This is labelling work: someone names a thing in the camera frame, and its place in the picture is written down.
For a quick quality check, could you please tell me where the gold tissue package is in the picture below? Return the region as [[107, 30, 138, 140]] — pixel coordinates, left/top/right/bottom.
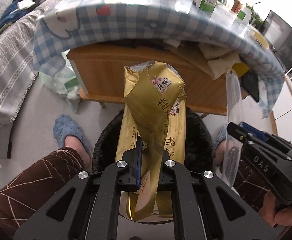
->
[[115, 61, 187, 223]]

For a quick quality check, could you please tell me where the white medicine bottle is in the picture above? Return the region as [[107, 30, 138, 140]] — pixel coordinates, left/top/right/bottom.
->
[[237, 7, 252, 25]]

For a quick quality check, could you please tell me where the green medicine box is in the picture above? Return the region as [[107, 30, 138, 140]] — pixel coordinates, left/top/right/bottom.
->
[[195, 0, 218, 13]]

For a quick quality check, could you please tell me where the white green box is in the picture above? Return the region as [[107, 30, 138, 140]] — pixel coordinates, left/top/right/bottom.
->
[[247, 27, 269, 50]]

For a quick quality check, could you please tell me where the black lined trash bin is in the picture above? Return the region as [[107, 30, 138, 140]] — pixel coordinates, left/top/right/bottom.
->
[[92, 107, 214, 224]]

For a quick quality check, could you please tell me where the person's right hand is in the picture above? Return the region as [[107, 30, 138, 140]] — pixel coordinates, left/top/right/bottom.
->
[[259, 191, 292, 227]]

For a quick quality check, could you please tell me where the white TV cabinet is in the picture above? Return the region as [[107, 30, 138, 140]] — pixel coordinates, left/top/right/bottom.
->
[[271, 72, 292, 143]]

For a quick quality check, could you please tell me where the right brown patterned leg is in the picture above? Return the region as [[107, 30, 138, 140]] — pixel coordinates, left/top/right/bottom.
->
[[233, 157, 269, 212]]

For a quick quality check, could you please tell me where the brown patterned leg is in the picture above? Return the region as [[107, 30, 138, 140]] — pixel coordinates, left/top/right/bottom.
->
[[0, 147, 91, 239], [233, 157, 269, 212]]

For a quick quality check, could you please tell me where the right blue fuzzy slipper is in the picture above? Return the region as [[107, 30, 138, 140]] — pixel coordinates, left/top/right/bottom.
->
[[214, 124, 227, 150]]

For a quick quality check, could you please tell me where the blue fuzzy slipper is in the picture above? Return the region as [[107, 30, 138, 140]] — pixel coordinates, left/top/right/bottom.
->
[[53, 114, 92, 157], [214, 124, 227, 150]]

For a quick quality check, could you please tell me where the left blue fuzzy slipper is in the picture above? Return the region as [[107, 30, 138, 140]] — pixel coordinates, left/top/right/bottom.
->
[[53, 114, 92, 157]]

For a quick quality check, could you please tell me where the flat screen television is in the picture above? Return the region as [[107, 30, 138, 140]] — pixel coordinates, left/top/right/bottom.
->
[[259, 10, 292, 70]]

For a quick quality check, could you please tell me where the green white plastic bag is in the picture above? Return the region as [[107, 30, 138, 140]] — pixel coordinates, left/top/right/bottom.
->
[[39, 50, 80, 113]]

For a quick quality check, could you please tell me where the blue checkered tablecloth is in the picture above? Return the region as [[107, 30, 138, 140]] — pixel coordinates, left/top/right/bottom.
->
[[33, 0, 285, 117]]

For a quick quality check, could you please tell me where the grey covered sofa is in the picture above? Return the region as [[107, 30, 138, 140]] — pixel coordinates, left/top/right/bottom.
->
[[0, 0, 69, 170]]

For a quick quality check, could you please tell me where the left brown patterned leg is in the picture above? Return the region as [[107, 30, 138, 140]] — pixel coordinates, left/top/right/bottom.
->
[[0, 147, 91, 239]]

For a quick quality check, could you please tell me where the blue clothes pile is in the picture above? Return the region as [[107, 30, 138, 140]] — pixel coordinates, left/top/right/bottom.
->
[[0, 0, 29, 29]]

